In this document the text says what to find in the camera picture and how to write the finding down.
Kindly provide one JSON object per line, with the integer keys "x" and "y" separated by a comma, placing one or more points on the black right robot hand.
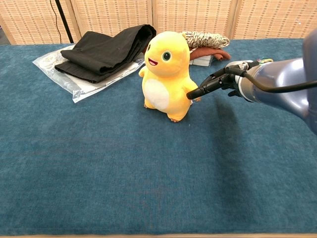
{"x": 213, "y": 84}

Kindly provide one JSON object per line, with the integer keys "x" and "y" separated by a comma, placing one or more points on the yellow plush toy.
{"x": 171, "y": 81}

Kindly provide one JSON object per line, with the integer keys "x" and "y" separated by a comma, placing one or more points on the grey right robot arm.
{"x": 284, "y": 81}

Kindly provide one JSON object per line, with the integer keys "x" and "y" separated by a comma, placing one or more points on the clear packaged white item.
{"x": 203, "y": 60}

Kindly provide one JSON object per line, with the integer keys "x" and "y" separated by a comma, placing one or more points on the folded brown cloth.
{"x": 218, "y": 53}

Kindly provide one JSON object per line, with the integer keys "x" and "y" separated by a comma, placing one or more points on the black and white knitted cloth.
{"x": 208, "y": 39}

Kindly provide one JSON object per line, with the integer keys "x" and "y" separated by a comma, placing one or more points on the woven bamboo folding screen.
{"x": 173, "y": 17}

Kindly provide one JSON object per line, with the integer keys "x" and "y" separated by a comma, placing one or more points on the folded black cloth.
{"x": 104, "y": 55}

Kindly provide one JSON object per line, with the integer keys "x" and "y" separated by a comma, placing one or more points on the blue table cloth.
{"x": 123, "y": 161}

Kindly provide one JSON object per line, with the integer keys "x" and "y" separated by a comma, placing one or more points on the clear plastic bag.
{"x": 81, "y": 90}

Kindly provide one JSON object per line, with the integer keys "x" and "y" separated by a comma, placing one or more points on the black stand pole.
{"x": 65, "y": 22}

